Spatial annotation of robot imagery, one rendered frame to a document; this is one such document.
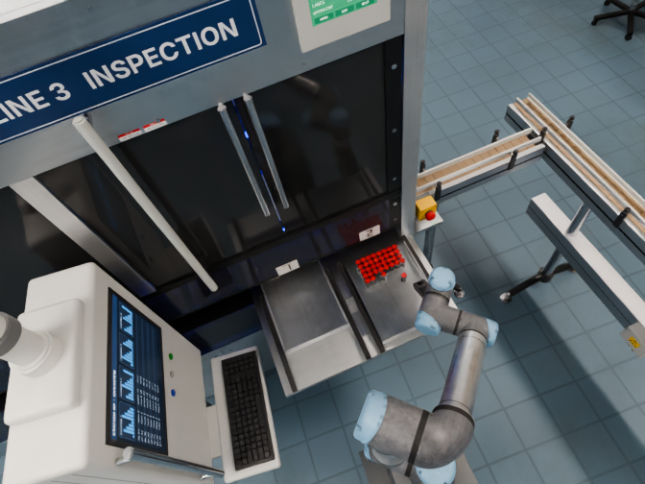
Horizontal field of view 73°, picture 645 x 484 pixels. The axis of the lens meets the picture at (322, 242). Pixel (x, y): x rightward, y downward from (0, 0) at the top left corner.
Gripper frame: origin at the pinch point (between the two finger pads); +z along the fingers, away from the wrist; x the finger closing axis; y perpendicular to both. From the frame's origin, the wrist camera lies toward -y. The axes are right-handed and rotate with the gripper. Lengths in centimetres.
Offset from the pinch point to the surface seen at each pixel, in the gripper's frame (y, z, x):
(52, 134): -37, -96, -74
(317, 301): -24.9, 3.5, -35.4
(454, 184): -47, -1, 37
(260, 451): 16, 9, -74
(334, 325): -12.9, 3.5, -33.0
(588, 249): -10, 37, 90
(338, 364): 1.3, 3.6, -37.5
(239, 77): -36, -93, -34
